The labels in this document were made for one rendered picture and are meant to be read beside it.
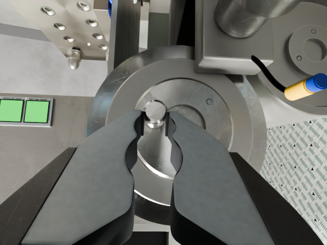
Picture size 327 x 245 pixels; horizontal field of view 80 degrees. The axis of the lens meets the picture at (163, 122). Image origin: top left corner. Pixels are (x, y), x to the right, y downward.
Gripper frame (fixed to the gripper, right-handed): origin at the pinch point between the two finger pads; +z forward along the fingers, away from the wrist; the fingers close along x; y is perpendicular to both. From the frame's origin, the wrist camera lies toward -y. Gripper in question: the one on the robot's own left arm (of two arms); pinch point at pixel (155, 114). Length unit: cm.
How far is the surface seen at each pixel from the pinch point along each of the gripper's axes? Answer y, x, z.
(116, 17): -4.3, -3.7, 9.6
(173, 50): -2.3, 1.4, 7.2
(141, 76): -0.7, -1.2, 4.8
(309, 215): 15.6, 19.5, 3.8
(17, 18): 19, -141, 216
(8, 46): 45, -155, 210
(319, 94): 0.4, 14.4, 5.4
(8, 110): 18, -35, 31
